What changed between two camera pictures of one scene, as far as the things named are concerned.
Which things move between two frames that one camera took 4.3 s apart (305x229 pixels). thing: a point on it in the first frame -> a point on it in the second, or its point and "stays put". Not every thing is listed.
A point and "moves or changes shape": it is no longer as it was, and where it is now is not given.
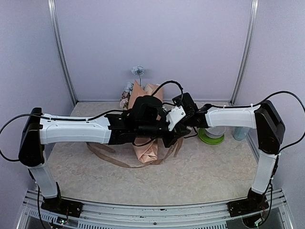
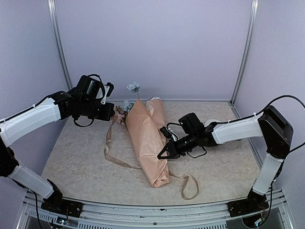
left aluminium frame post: [51, 6] stays put
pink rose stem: [124, 101] moves or changes shape
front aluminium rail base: [116, 216] stays put
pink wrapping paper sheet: [149, 150] moves or changes shape
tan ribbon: [175, 148] moves or changes shape
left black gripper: [169, 142] -> [107, 114]
